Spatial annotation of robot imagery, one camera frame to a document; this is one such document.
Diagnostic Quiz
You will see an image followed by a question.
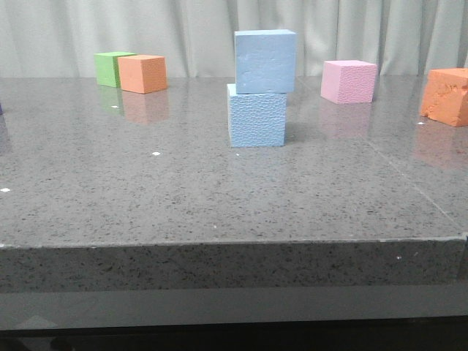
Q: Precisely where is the pink foam cube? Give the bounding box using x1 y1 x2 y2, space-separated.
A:
320 60 377 104

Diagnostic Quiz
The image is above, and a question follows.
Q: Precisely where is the smooth light blue foam cube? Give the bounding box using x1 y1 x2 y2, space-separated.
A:
234 29 297 94

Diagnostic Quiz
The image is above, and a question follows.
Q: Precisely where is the smooth orange foam cube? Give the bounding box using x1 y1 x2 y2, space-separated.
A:
118 55 167 94

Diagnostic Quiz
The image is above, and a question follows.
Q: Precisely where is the dented orange foam cube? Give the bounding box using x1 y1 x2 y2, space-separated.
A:
420 68 467 127

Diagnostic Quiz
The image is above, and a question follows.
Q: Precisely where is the textured light blue foam cube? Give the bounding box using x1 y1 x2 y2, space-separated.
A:
227 83 287 147

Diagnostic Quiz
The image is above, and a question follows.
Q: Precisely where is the green foam cube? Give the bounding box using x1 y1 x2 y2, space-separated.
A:
94 51 135 88

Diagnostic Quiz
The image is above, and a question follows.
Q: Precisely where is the grey curtain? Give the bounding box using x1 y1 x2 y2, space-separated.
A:
1 1 467 78

